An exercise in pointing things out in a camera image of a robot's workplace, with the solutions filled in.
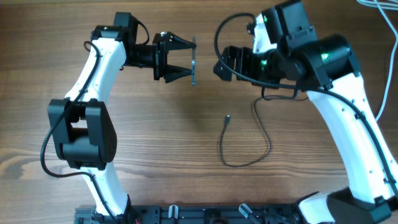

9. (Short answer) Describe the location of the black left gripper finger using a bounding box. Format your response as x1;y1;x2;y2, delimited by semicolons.
169;34;197;50
164;65;193;83

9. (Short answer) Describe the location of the black charging cable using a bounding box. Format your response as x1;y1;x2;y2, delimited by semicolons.
218;90;309;168

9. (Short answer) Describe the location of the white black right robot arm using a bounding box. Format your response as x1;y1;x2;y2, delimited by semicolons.
214;1;397;223

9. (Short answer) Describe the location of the black mounting rail base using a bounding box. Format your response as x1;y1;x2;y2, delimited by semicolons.
74;203;305;224

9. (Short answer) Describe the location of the white power strip cord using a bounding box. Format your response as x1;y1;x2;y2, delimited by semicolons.
356;0;398;122

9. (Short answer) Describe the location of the blue screen smartphone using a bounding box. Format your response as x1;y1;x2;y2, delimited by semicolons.
192;36;197;86

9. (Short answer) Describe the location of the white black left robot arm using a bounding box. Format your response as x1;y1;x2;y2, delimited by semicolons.
40;12;197;222

